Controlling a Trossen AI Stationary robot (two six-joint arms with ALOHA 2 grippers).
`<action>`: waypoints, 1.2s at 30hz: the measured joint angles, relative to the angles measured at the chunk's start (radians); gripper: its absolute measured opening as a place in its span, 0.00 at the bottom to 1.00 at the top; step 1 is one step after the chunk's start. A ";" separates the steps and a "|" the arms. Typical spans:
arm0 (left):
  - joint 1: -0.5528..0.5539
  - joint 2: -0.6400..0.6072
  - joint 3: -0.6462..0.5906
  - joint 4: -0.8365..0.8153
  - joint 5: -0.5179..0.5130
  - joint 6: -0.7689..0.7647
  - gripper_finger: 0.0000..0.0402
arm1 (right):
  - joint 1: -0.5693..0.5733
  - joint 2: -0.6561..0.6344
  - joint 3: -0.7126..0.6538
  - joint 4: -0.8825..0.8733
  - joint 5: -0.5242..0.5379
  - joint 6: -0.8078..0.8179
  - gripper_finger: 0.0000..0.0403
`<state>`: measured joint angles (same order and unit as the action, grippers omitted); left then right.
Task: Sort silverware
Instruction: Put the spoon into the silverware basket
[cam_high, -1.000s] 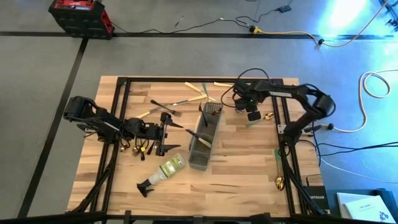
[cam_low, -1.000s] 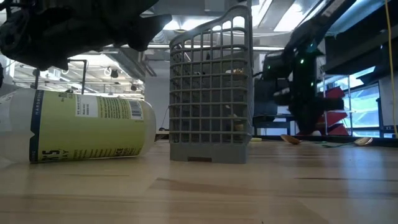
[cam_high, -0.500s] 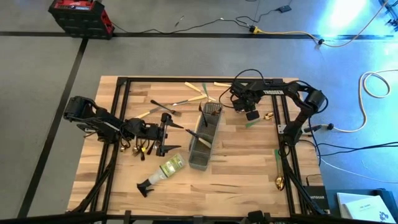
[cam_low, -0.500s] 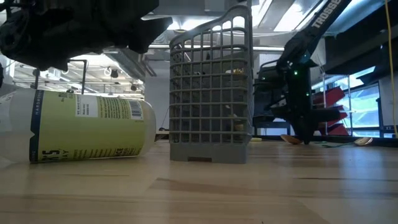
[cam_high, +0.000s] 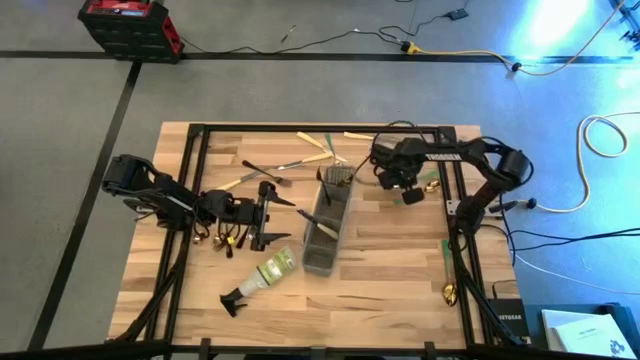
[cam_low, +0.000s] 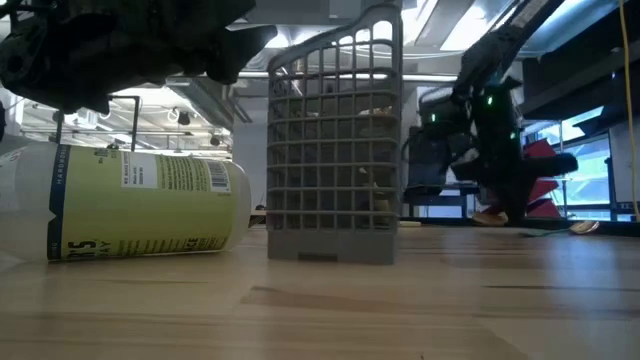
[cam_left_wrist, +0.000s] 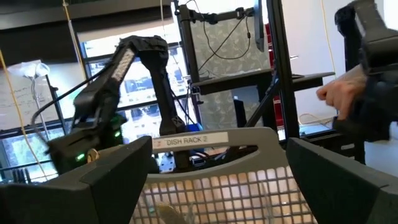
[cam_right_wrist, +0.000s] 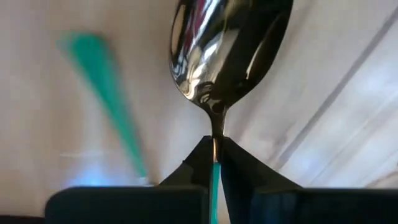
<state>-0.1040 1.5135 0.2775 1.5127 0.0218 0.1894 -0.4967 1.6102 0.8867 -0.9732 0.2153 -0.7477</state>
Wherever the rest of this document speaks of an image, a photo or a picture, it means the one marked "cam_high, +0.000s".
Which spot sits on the black Netgear box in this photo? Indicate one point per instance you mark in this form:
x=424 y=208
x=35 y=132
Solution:
x=510 y=320

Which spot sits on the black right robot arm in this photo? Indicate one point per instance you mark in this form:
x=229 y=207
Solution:
x=475 y=152

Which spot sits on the red and black toolbox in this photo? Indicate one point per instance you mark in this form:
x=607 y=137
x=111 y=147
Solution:
x=130 y=30

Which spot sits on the dark storage box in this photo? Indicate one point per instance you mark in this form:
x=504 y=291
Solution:
x=534 y=325

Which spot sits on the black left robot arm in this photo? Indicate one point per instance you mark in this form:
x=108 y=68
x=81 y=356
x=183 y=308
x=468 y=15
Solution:
x=150 y=185

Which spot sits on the grey plastic silverware basket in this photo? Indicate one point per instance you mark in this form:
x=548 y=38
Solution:
x=317 y=267

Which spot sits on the small pen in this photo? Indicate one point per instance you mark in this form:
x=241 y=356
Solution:
x=288 y=34

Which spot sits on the white booklet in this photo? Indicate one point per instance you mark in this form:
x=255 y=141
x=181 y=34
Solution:
x=585 y=335

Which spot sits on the green-labelled spray bottle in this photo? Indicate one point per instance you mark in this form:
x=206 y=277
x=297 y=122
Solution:
x=277 y=267

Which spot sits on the black power adapter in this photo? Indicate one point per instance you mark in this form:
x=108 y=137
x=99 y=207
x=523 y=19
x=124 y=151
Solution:
x=457 y=14

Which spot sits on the dark metal fork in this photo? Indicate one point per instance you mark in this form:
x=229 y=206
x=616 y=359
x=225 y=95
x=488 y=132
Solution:
x=325 y=192

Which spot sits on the black tripod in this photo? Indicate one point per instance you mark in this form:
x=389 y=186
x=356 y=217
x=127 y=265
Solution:
x=631 y=20

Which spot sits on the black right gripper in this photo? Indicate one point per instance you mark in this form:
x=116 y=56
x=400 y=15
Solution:
x=400 y=162

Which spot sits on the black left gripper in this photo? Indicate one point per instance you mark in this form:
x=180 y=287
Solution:
x=242 y=210

